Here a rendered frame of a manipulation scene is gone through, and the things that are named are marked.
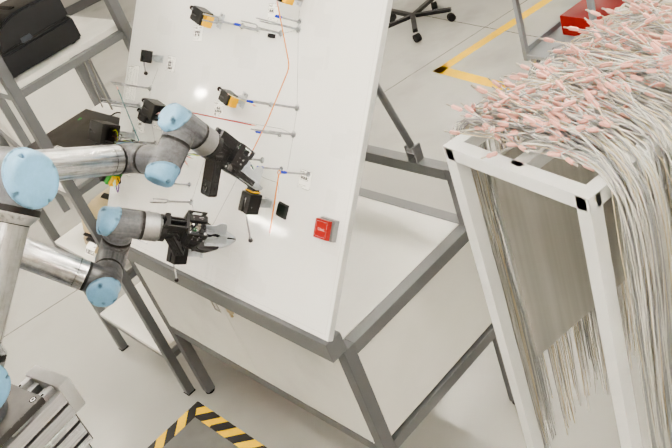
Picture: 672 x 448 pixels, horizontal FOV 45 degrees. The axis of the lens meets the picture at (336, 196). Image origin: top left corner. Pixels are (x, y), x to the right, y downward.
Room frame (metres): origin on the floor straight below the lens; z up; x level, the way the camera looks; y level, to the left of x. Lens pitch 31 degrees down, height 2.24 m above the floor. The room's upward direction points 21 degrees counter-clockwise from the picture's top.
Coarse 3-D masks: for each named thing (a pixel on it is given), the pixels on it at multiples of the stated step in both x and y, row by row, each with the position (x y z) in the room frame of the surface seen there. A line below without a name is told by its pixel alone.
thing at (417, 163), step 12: (372, 156) 2.20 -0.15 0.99; (384, 156) 2.15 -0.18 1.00; (396, 156) 2.12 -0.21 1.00; (408, 156) 2.07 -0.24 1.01; (420, 156) 2.05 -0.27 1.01; (408, 168) 2.08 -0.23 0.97; (420, 168) 2.03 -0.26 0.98; (432, 168) 1.99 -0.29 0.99; (444, 168) 1.97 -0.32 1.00; (456, 204) 1.95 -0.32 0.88
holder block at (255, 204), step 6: (246, 192) 1.91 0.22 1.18; (240, 198) 1.92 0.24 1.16; (246, 198) 1.91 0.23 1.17; (252, 198) 1.90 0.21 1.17; (258, 198) 1.91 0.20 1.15; (240, 204) 1.92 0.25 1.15; (246, 204) 1.90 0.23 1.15; (252, 204) 1.90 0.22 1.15; (258, 204) 1.90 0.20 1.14; (240, 210) 1.91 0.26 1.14; (246, 210) 1.89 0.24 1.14; (252, 210) 1.89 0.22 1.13; (258, 210) 1.90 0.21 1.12
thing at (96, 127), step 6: (90, 120) 2.58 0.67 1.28; (96, 120) 2.58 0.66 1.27; (90, 126) 2.57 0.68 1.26; (96, 126) 2.54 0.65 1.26; (102, 126) 2.51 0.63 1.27; (108, 126) 2.51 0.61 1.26; (114, 126) 2.52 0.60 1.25; (120, 126) 2.54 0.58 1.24; (90, 132) 2.56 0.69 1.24; (96, 132) 2.53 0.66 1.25; (102, 132) 2.50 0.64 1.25; (108, 132) 2.55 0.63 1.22; (114, 132) 2.53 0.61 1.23; (120, 132) 2.59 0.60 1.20; (126, 132) 2.58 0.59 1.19; (132, 132) 2.60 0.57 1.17; (90, 138) 2.55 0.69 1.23; (96, 138) 2.51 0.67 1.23; (102, 138) 2.49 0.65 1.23; (108, 138) 2.55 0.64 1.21; (114, 138) 2.52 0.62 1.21; (132, 138) 2.58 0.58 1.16; (108, 144) 2.50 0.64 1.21
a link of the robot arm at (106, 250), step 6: (102, 240) 1.82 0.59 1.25; (102, 246) 1.81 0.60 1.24; (108, 246) 1.80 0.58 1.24; (114, 246) 1.79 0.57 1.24; (120, 246) 1.79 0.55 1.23; (126, 246) 1.80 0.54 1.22; (102, 252) 1.79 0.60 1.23; (108, 252) 1.78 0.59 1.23; (114, 252) 1.79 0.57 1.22; (120, 252) 1.80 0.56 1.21; (126, 252) 1.81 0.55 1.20; (96, 258) 1.78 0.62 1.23; (102, 258) 1.76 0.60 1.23; (114, 258) 1.76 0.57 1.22; (120, 258) 1.77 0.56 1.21; (126, 258) 1.81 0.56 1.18
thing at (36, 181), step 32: (0, 160) 1.52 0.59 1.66; (32, 160) 1.51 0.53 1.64; (0, 192) 1.48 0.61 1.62; (32, 192) 1.48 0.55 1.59; (0, 224) 1.45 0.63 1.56; (0, 256) 1.42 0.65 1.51; (0, 288) 1.39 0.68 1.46; (0, 320) 1.37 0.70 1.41; (0, 352) 1.33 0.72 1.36; (0, 384) 1.29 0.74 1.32
